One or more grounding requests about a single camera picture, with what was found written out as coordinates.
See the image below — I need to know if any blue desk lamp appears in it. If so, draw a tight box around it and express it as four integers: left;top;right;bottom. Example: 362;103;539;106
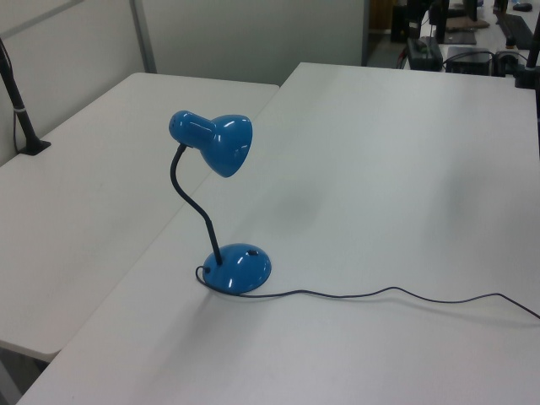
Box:
167;109;273;296

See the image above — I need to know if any black camera stand pole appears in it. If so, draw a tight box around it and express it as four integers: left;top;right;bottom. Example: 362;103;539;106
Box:
0;36;52;155

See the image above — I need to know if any black keyboard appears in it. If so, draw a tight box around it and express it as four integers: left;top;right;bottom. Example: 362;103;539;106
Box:
496;11;535;48

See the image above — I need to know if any black clamp stand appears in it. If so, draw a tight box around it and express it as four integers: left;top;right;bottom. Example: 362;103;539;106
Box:
511;23;540;90

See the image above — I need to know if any grey partition frame post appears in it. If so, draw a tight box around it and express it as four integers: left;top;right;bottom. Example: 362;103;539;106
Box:
127;0;159;75

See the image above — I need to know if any black lamp power cable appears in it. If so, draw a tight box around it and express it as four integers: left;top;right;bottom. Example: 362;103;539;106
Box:
193;264;540;320

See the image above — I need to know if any black power box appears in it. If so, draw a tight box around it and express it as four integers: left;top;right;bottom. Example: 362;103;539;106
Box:
406;36;445;71

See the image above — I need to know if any black computer case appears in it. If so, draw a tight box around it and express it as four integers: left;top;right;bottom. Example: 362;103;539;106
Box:
445;46;495;76

